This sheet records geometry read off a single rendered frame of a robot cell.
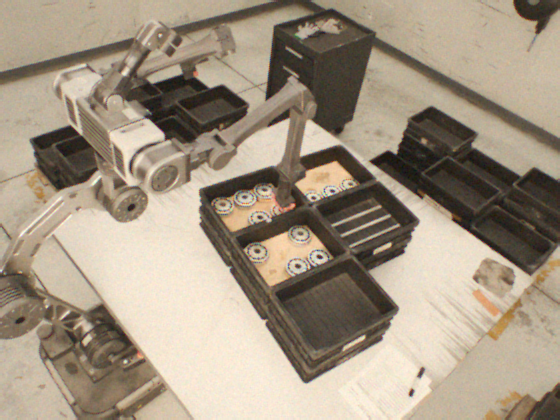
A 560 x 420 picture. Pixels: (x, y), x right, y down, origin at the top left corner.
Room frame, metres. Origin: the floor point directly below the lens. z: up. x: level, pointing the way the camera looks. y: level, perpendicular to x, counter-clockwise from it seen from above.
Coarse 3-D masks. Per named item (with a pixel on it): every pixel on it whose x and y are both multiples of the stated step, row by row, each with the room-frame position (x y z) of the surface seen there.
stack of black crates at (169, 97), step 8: (160, 80) 3.01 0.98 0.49; (168, 80) 3.05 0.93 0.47; (176, 80) 3.10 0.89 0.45; (184, 80) 3.15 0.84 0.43; (192, 80) 3.14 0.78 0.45; (160, 88) 2.99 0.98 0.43; (168, 88) 3.04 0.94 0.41; (176, 88) 3.10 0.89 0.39; (184, 88) 3.13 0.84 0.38; (192, 88) 3.14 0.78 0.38; (200, 88) 3.08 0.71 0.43; (168, 96) 2.99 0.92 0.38; (176, 96) 3.01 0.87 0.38; (184, 96) 3.02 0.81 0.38; (168, 104) 2.89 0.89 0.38; (168, 112) 2.73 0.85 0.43; (176, 112) 2.78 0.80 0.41
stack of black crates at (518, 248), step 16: (496, 208) 2.27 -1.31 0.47; (480, 224) 2.18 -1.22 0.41; (496, 224) 2.23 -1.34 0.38; (512, 224) 2.19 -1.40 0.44; (480, 240) 2.02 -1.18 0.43; (496, 240) 2.09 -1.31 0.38; (512, 240) 2.12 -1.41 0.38; (528, 240) 2.11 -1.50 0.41; (544, 240) 2.07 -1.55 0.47; (512, 256) 1.89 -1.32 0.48; (528, 256) 2.01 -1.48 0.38; (544, 256) 1.93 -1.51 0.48; (528, 272) 1.84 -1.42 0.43
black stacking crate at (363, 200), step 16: (368, 192) 1.75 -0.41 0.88; (384, 192) 1.74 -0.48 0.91; (320, 208) 1.57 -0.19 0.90; (336, 208) 1.64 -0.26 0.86; (352, 208) 1.68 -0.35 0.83; (368, 208) 1.70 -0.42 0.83; (384, 208) 1.72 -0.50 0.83; (400, 208) 1.65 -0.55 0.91; (352, 224) 1.58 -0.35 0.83; (384, 224) 1.61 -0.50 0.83; (400, 224) 1.63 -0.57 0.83; (352, 240) 1.48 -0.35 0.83; (400, 240) 1.52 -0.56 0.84; (368, 256) 1.41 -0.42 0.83
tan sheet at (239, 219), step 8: (272, 184) 1.75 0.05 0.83; (232, 200) 1.60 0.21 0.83; (256, 200) 1.62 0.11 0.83; (256, 208) 1.57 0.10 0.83; (264, 208) 1.58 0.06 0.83; (232, 216) 1.50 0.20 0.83; (240, 216) 1.51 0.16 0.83; (248, 216) 1.52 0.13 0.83; (232, 224) 1.45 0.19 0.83; (240, 224) 1.46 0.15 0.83
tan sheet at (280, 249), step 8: (312, 232) 1.49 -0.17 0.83; (272, 240) 1.40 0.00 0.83; (280, 240) 1.41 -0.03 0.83; (312, 240) 1.44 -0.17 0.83; (272, 248) 1.36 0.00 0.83; (280, 248) 1.36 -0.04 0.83; (288, 248) 1.37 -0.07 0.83; (296, 248) 1.38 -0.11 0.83; (304, 248) 1.39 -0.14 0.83; (312, 248) 1.39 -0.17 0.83; (272, 256) 1.31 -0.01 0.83; (280, 256) 1.32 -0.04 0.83; (288, 256) 1.33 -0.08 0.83; (296, 256) 1.33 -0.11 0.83; (304, 256) 1.34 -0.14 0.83; (272, 264) 1.27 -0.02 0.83; (280, 264) 1.28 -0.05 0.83; (264, 272) 1.22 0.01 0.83; (272, 272) 1.23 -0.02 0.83; (280, 272) 1.24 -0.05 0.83; (272, 280) 1.19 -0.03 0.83; (280, 280) 1.20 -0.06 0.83
